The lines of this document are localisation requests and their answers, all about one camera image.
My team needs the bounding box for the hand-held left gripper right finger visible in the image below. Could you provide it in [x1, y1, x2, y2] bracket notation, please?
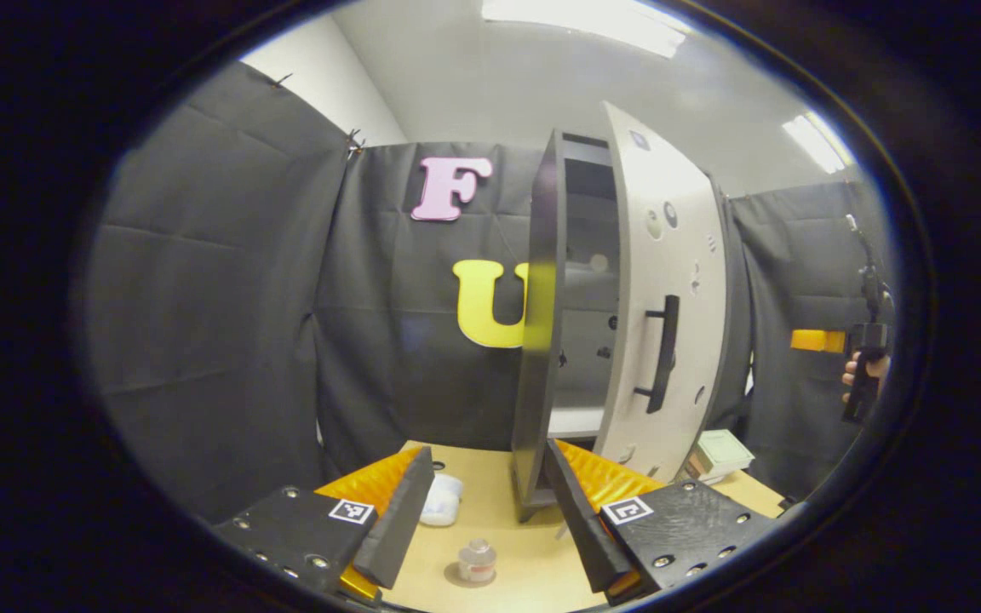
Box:
[542, 438, 785, 607]

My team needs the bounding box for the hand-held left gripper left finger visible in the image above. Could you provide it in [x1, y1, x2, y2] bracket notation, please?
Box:
[211, 444, 438, 601]

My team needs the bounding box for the round brown coaster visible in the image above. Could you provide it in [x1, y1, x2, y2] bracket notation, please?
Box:
[444, 558, 500, 590]

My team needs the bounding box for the clear bottle with pink label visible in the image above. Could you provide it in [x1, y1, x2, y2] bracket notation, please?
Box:
[457, 537, 498, 585]

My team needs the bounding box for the dark grey cabinet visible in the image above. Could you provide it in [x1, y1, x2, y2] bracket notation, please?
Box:
[510, 128, 628, 524]

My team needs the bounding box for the black cabinet door handle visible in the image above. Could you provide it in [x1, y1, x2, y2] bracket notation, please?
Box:
[634, 295, 681, 415]

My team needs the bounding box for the white cabinet door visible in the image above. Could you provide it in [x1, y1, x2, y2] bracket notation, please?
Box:
[593, 100, 730, 484]

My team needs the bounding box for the white soft cloth bundle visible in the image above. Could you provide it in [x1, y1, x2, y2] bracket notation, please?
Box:
[419, 473, 464, 527]

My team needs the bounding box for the black backdrop cloth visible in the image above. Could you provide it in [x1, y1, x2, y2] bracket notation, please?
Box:
[73, 60, 896, 524]

